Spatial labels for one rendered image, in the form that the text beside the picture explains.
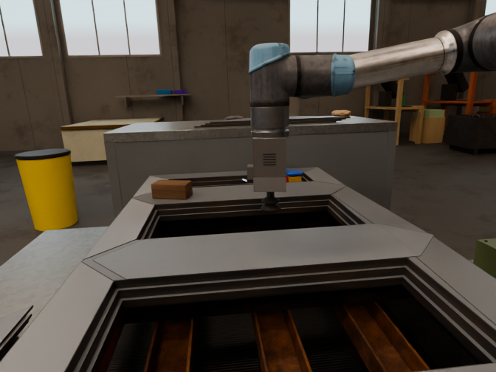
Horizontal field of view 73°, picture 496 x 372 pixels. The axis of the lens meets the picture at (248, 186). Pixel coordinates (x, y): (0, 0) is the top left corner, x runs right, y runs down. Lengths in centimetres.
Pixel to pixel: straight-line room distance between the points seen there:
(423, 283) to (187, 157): 108
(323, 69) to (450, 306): 45
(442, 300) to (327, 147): 103
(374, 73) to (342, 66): 17
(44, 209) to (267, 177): 314
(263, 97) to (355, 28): 919
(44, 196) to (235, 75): 625
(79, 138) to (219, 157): 568
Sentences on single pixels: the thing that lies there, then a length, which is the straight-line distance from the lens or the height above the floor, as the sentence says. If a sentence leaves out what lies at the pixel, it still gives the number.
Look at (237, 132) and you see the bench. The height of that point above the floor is 103.
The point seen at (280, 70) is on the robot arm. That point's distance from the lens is 63.
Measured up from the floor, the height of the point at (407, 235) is 87.
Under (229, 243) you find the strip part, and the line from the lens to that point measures 76.
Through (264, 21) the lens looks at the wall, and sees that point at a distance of 912.
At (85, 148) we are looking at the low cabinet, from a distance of 703.
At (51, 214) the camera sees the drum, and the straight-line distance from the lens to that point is 364.
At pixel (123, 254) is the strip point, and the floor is 87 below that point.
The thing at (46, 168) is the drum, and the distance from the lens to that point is 352.
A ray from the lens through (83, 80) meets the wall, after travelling 922.
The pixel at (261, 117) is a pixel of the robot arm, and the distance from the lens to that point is 63.
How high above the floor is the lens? 118
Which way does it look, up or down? 15 degrees down
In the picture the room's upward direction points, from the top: 2 degrees counter-clockwise
